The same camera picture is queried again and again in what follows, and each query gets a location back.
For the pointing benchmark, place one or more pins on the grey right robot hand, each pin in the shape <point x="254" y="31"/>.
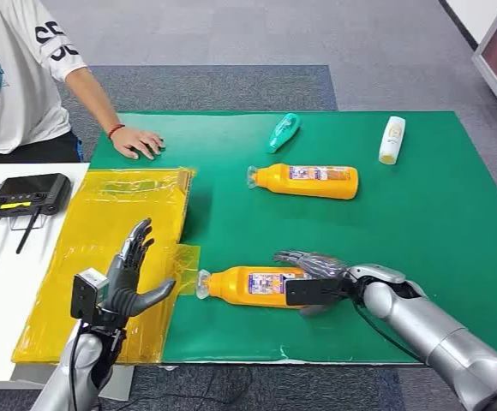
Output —
<point x="321" y="265"/>

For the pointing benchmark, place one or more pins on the person's hand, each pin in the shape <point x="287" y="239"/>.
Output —
<point x="137" y="143"/>

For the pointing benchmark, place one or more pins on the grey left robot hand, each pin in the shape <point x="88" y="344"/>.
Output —
<point x="122" y="283"/>

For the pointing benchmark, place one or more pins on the orange bottle with clear cap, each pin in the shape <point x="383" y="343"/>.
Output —
<point x="308" y="184"/>
<point x="231" y="286"/>

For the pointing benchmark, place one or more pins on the person's forearm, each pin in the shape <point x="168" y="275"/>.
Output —
<point x="92" y="99"/>

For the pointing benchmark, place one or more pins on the teal plastic bottle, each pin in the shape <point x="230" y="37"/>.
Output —
<point x="283" y="131"/>

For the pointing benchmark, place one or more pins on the white plastic bottle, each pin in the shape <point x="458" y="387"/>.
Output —
<point x="392" y="139"/>

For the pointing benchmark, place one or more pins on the yellow plastic sheet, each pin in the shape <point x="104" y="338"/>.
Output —
<point x="103" y="210"/>

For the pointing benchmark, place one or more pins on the green table mat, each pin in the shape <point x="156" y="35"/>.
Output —
<point x="402" y="238"/>

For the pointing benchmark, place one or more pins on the black controller with antennas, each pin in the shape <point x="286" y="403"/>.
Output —
<point x="29" y="193"/>

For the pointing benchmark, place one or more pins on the person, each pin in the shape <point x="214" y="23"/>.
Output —
<point x="13" y="85"/>

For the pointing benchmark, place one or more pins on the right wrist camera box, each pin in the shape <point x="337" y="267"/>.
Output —
<point x="313" y="292"/>

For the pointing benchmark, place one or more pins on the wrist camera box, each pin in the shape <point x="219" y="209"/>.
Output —
<point x="86" y="294"/>
<point x="313" y="292"/>

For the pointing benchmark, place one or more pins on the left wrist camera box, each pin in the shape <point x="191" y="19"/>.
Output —
<point x="86" y="294"/>

